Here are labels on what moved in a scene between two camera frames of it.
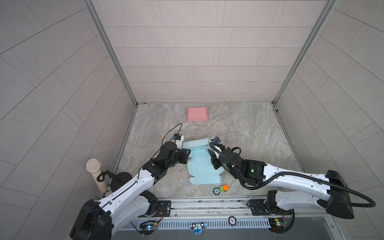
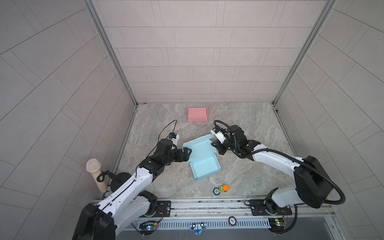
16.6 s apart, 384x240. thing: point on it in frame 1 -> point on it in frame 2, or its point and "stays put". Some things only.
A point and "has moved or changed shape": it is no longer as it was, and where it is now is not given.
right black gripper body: [218, 163] -> [228, 145]
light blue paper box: [200, 163] has moved or changed shape
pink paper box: [198, 114] stays put
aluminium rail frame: [232, 208] stays put
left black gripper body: [180, 158] stays put
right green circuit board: [277, 225] stays put
